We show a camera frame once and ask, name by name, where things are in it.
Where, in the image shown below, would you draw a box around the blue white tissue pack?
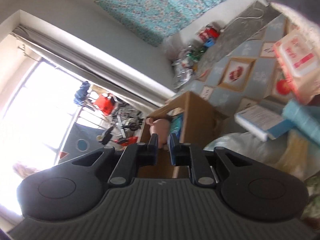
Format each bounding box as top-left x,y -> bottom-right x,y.
167,113 -> 184,152

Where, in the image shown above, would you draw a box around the brown cardboard box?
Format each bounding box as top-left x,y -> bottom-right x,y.
137,92 -> 227,179

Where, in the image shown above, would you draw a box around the wheelchair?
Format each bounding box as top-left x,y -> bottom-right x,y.
97,106 -> 144,147

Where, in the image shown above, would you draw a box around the pink plush toy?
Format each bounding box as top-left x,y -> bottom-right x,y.
146,118 -> 170,150

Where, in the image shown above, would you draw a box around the red plastic bag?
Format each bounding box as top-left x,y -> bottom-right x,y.
93,93 -> 117,116

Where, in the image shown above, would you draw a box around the beige curtain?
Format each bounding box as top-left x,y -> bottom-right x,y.
11,24 -> 176,112

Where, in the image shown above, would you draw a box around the white blue book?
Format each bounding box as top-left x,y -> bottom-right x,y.
234,105 -> 295,142

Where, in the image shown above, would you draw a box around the patterned floor mat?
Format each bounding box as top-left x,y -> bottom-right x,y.
180,15 -> 293,116

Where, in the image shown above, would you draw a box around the white plastic bag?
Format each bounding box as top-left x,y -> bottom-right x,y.
204,130 -> 316,181

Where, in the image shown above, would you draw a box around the teal folded towel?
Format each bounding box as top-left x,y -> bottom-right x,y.
282,99 -> 319,145

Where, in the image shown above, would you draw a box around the pink wet wipes pack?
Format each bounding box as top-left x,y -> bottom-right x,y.
273,29 -> 319,105

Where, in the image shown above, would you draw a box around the grey quilted blanket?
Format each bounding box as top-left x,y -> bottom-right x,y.
270,0 -> 320,49

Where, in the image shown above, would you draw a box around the floral teal wall cloth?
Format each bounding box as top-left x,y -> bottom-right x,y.
95,0 -> 226,47

